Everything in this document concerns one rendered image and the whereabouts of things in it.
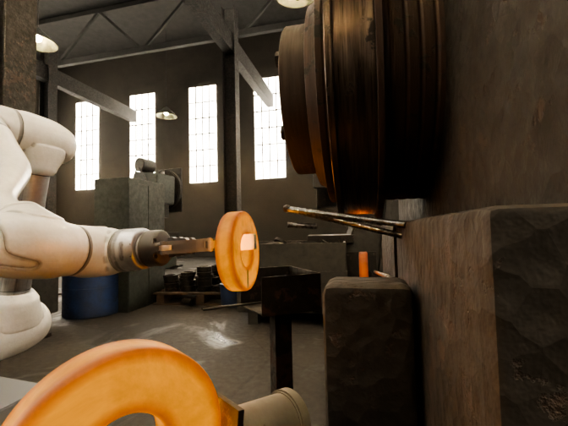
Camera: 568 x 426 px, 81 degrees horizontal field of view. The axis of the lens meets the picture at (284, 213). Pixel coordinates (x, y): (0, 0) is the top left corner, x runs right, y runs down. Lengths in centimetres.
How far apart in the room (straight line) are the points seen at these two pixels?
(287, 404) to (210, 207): 1153
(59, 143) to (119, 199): 293
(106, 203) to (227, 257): 374
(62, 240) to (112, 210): 353
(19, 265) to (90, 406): 43
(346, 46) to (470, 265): 35
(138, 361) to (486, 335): 22
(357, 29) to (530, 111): 27
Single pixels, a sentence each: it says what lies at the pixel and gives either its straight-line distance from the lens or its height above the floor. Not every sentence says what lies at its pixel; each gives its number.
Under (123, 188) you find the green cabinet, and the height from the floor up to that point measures 137.
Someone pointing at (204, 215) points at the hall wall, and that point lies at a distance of 1195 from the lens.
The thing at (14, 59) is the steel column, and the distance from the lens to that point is 374.
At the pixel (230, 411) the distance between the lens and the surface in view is 32.
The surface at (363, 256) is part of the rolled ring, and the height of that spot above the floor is 75.
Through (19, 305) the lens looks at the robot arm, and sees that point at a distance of 132.
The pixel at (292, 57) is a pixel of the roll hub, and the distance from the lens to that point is 59.
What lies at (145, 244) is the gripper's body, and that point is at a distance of 72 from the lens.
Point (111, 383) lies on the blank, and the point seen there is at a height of 76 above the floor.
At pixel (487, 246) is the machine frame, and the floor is 85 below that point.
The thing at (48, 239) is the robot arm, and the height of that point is 86.
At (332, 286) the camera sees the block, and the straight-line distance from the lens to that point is 39.
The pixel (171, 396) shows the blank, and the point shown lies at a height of 74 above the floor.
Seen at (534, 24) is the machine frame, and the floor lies 99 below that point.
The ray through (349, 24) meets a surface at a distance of 50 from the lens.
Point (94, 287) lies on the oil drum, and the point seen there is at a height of 31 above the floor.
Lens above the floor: 86
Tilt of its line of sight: 3 degrees up
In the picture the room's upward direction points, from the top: 1 degrees counter-clockwise
